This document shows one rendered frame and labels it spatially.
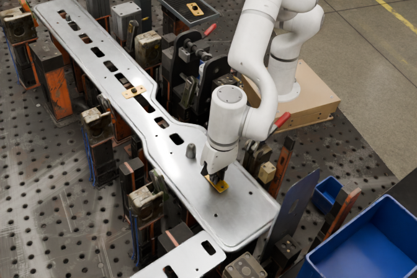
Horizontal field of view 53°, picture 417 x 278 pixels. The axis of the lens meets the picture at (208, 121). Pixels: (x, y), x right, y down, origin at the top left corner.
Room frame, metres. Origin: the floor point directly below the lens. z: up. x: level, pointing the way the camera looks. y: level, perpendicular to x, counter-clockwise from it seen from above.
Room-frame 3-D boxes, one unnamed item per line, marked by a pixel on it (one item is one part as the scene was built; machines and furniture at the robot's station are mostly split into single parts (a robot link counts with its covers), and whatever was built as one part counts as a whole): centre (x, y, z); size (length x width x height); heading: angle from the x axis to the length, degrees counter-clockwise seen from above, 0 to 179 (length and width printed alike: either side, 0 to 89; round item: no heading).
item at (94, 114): (0.92, 0.36, 0.87); 0.12 x 0.09 x 0.35; 132
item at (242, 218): (1.09, 0.29, 1.00); 1.38 x 0.22 x 0.02; 42
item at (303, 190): (0.54, -0.21, 1.17); 0.12 x 0.01 x 0.34; 132
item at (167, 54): (1.24, 0.15, 0.89); 0.13 x 0.11 x 0.38; 132
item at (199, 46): (1.15, 0.05, 0.94); 0.18 x 0.13 x 0.49; 42
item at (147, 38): (1.31, 0.27, 0.89); 0.13 x 0.11 x 0.38; 132
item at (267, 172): (0.77, -0.19, 0.88); 0.04 x 0.04 x 0.36; 42
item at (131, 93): (1.08, 0.27, 1.01); 0.08 x 0.04 x 0.01; 133
